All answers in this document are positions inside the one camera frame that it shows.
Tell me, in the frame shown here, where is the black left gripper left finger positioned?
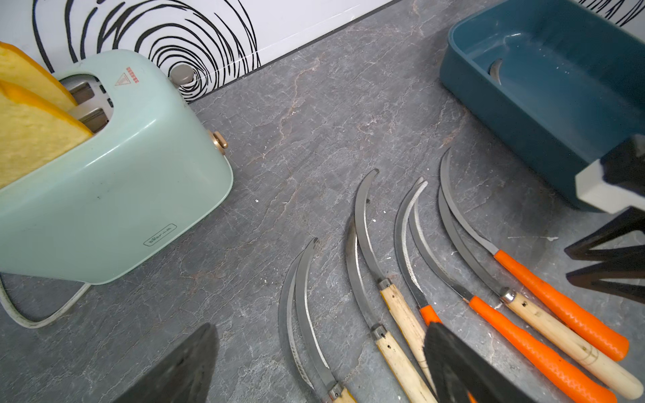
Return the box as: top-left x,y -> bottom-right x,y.
115,322 -> 219,402

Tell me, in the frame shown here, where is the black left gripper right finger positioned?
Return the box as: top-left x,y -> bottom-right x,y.
424,322 -> 532,403

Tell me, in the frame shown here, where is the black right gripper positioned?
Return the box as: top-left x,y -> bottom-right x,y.
564,134 -> 644,304

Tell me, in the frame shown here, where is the orange handle sickle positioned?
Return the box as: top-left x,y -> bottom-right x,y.
438,150 -> 629,361
278,253 -> 316,401
394,176 -> 477,403
410,196 -> 616,402

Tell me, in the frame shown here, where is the teal plastic storage box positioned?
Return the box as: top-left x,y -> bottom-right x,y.
440,1 -> 644,211

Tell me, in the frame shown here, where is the mint green toaster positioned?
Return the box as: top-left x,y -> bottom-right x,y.
1,50 -> 233,285

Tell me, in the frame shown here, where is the yellow toast slice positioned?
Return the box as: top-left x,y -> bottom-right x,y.
1,42 -> 77,111
1,81 -> 93,187

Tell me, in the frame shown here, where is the wooden handle sickle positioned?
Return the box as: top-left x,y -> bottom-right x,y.
438,189 -> 644,400
294,237 -> 358,403
354,169 -> 435,391
344,216 -> 437,402

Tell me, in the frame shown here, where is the white toaster power cord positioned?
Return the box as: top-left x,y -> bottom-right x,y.
0,274 -> 92,330

